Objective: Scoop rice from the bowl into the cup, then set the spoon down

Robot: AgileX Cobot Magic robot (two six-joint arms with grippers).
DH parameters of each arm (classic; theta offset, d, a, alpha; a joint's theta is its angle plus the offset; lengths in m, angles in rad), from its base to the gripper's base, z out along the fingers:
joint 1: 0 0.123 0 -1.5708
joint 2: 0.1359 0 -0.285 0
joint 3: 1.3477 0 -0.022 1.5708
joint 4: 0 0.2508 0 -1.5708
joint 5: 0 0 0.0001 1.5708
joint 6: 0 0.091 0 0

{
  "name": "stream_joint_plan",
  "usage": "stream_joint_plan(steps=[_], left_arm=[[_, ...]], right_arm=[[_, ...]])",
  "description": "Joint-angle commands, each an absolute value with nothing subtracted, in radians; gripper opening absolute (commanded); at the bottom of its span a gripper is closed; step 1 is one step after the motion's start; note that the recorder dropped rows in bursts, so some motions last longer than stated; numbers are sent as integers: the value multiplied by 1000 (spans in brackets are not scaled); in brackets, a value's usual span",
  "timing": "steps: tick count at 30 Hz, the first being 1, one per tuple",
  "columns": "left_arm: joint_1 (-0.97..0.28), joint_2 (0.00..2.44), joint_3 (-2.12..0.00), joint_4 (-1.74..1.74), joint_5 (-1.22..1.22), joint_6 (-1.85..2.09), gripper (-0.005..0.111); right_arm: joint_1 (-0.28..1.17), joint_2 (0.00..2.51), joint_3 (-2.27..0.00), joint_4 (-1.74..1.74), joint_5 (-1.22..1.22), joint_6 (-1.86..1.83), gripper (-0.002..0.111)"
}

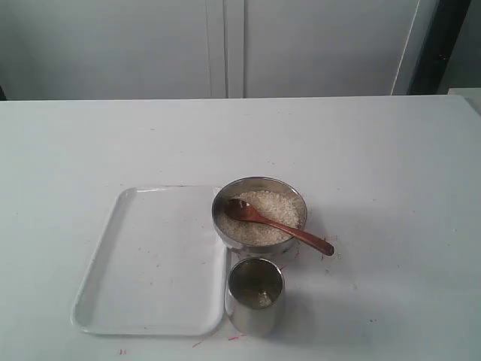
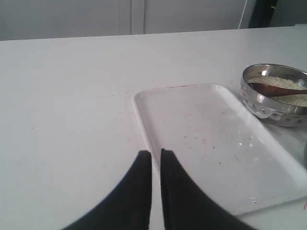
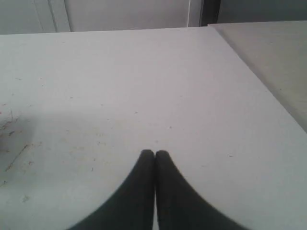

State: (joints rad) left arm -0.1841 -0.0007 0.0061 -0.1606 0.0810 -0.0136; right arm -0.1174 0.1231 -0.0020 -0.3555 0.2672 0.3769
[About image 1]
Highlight small steel cup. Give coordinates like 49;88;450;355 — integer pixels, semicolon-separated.
225;257;286;337

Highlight steel bowl with rice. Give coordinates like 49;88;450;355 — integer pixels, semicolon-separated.
211;177;307;257

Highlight white rectangular plastic tray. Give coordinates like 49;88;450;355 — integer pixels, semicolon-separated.
71;186;230;337

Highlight white cabinet doors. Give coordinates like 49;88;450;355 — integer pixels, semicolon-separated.
1;1;422;100

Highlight brown wooden spoon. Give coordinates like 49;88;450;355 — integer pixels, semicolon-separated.
224;199;334;256

